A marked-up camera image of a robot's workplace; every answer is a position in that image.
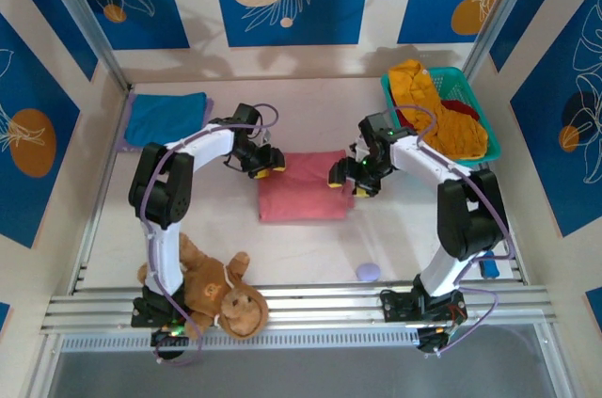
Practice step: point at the small lavender oval object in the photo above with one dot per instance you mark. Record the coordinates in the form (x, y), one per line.
(368, 272)

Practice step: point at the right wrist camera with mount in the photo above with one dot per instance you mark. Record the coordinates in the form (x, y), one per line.
(360, 149)

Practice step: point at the aluminium frame post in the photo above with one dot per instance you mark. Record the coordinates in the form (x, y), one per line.
(503, 12)
(82, 12)

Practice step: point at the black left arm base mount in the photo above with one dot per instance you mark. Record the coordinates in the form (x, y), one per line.
(143, 315)

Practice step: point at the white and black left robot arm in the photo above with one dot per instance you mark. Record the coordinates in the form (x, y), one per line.
(162, 191)

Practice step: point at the small blue object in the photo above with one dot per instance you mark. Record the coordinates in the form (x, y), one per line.
(490, 268)

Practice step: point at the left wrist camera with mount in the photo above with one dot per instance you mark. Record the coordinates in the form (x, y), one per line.
(264, 137)

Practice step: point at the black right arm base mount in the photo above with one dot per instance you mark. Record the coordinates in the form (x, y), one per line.
(400, 306)

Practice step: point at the aluminium table side rail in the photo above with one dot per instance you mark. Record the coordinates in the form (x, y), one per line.
(518, 271)
(87, 252)

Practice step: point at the teal plastic basket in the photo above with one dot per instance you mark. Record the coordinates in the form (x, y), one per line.
(451, 80)

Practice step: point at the pink polo shirt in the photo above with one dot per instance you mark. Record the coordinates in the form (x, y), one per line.
(301, 191)

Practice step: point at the orange t-shirt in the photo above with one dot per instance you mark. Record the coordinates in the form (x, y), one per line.
(423, 101)

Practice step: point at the brown teddy bear plush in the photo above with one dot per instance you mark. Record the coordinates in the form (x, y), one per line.
(211, 285)

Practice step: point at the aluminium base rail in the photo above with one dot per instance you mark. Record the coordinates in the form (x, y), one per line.
(320, 308)

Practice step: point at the lavender cloth mat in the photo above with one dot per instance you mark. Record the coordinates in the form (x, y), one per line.
(146, 150)

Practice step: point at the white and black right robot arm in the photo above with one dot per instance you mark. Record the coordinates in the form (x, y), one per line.
(470, 219)

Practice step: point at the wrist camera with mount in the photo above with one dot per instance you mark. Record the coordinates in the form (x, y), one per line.
(264, 137)
(360, 149)

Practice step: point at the folded blue t-shirt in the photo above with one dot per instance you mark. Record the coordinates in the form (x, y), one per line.
(164, 118)

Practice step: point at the red t-shirt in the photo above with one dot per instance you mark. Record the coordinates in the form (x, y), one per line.
(460, 109)

